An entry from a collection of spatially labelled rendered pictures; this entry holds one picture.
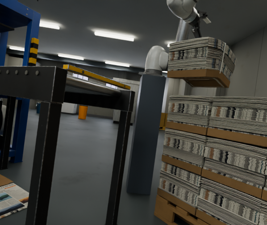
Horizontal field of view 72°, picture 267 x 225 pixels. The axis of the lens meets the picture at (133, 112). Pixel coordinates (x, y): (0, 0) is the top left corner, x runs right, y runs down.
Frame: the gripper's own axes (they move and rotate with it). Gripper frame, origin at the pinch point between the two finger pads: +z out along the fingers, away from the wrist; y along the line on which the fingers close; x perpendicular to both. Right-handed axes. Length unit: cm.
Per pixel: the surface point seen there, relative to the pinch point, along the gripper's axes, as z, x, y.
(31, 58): -76, -140, 32
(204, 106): -13, 17, 54
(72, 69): -88, 5, 57
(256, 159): -11, 45, 76
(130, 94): -47, -10, 57
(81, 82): -79, -6, 59
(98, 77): -74, 0, 55
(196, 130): -12, 14, 69
